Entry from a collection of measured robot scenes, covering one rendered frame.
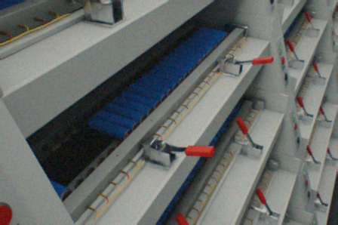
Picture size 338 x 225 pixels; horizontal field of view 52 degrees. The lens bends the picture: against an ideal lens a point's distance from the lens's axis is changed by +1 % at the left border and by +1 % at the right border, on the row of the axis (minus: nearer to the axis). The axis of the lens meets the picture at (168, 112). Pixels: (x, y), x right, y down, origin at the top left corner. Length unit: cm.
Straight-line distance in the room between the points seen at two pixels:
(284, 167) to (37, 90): 78
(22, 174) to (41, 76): 8
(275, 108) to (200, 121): 39
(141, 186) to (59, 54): 19
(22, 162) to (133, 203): 16
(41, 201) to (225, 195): 42
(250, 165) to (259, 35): 29
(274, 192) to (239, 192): 27
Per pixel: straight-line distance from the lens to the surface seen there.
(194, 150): 41
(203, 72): 60
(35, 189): 30
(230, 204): 64
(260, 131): 81
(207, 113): 54
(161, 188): 42
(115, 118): 50
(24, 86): 29
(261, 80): 85
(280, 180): 96
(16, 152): 28
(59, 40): 36
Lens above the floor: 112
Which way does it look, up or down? 24 degrees down
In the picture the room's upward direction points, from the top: 20 degrees counter-clockwise
